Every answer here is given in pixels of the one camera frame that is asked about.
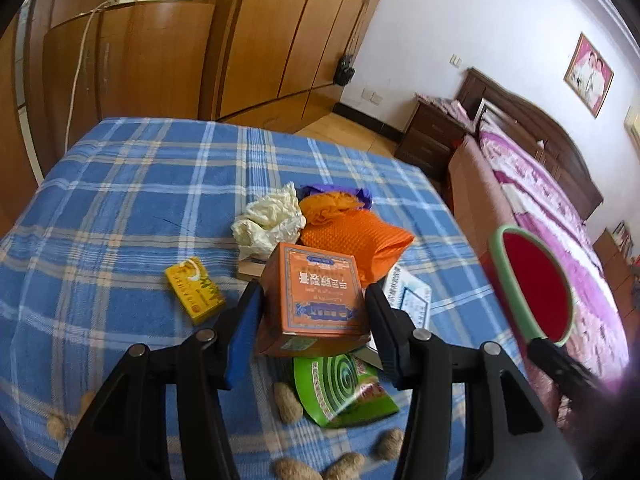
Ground dark wooden headboard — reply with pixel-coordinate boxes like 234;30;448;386
457;67;603;221

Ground crumpled orange bag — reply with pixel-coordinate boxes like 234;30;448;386
298;193;416;288

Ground pink cloth on nightstand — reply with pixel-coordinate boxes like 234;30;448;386
415;92;476;131

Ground dark wooden nightstand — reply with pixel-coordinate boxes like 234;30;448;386
394;97;468;181

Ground blue plaid blanket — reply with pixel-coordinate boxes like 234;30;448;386
0;117;531;480

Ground red bin with green rim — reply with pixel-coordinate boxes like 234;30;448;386
487;224;575;348

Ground brown wooden side cabinet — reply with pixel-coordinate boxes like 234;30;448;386
592;227;640;321

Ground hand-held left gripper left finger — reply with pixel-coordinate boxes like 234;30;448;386
54;280;266;480

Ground tall wooden wardrobe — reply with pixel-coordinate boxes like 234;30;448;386
200;0;396;133

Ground brownish pink bed sheet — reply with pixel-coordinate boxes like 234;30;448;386
447;135;521;261

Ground low wooden cabinet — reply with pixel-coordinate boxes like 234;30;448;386
25;2;216;161

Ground white and blue box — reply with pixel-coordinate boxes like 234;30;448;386
382;265;432;326

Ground bed with pink bedding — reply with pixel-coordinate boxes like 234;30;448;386
475;120;631;381

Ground crumpled purple bag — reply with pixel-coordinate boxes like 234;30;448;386
300;185;373;212

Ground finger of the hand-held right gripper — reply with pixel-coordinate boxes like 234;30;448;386
527;337;610;412

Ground orange printed cardboard box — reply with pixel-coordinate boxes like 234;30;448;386
255;242;372;358

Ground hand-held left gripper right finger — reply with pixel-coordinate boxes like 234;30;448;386
365;282;583;480

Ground hanging black camera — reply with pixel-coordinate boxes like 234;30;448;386
334;0;375;86

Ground white power cable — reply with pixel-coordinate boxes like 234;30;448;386
62;0;113;161

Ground green mosquito coil box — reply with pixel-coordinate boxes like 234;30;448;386
292;353;400;429

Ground framed wall picture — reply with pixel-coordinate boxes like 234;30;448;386
564;32;615;118

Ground long wooden block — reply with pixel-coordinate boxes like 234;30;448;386
237;257;271;282

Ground small yellow box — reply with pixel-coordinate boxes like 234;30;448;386
165;256;226;325

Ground wooden door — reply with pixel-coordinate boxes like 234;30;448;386
0;15;41;236

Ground white edged pillow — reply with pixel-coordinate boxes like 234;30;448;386
472;99;501;133

